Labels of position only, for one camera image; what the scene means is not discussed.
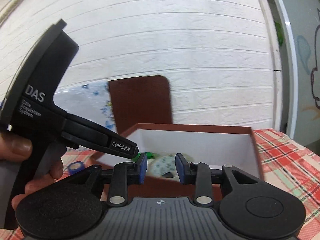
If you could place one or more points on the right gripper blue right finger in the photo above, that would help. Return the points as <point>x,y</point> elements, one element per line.
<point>183,169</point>

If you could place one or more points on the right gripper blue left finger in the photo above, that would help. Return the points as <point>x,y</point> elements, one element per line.
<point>142,165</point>

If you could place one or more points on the blue tape roll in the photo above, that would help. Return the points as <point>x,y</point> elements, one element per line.
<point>75,167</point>

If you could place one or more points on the black tape roll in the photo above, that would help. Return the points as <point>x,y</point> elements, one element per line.
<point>168,175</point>

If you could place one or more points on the person's left hand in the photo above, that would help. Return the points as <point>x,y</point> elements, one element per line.
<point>17,149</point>

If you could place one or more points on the green small box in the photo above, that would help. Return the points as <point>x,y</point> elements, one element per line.
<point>148,154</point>

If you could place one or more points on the brown cardboard box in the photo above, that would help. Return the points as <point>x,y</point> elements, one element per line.
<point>213,145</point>

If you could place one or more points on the clear patterned tape roll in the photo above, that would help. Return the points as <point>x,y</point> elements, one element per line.
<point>161,165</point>

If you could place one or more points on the brown wooden headboard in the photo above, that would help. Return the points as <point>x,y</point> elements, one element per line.
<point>140,100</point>

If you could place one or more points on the floral plastic bag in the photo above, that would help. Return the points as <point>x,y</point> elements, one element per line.
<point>91,101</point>

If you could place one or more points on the plaid bed sheet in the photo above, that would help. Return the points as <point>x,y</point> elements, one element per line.
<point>294,169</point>

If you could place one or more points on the white door frame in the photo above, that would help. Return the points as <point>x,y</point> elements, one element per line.
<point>283,64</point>

